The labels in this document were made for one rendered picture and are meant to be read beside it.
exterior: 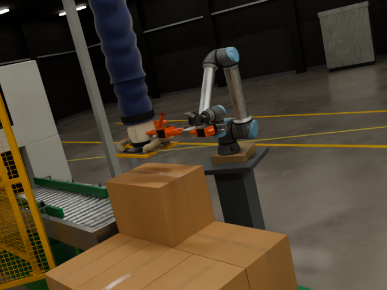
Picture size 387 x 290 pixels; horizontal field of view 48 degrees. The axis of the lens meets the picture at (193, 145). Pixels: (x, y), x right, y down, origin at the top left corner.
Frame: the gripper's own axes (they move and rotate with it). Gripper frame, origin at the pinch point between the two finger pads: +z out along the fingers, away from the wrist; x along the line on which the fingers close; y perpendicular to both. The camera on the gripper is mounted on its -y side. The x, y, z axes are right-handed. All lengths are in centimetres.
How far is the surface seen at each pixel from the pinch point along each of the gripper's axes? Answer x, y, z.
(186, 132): 0.6, -18.7, 17.8
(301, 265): -124, -29, -52
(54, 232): -76, 139, 50
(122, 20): 72, 17, 16
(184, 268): -69, -28, 50
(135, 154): -10.9, 23.4, 27.9
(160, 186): -29.4, -1.2, 32.7
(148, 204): -42, 13, 35
